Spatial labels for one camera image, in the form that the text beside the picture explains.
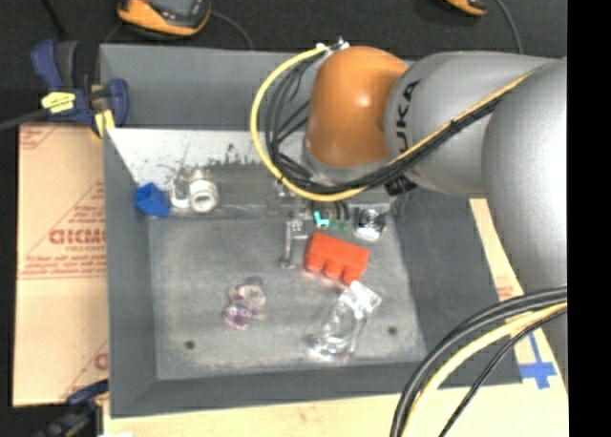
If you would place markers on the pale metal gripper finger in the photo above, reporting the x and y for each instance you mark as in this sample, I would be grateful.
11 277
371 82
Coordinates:
288 249

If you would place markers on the red studded toy brick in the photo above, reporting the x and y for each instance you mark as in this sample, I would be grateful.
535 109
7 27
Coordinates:
334 256

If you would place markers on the purple and pink small toy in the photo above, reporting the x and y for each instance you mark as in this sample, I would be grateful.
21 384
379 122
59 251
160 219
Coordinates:
243 304

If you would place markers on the grey metal bin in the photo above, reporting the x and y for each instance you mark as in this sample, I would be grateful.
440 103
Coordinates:
200 254

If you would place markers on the blue cube block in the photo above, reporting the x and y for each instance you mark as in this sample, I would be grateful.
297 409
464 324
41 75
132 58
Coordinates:
152 199

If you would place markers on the brown cardboard board, red print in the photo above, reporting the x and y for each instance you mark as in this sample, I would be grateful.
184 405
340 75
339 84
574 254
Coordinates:
57 244

